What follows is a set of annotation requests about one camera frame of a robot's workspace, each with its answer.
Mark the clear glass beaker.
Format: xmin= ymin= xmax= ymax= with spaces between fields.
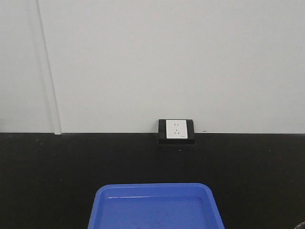
xmin=295 ymin=222 xmax=305 ymax=229

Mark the black socket mounting box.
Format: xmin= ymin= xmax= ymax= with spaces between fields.
xmin=158 ymin=119 xmax=195 ymax=145

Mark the white wall power socket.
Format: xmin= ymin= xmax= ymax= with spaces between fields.
xmin=165 ymin=120 xmax=188 ymax=139

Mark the blue plastic tray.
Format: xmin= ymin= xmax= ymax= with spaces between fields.
xmin=88 ymin=183 xmax=224 ymax=229

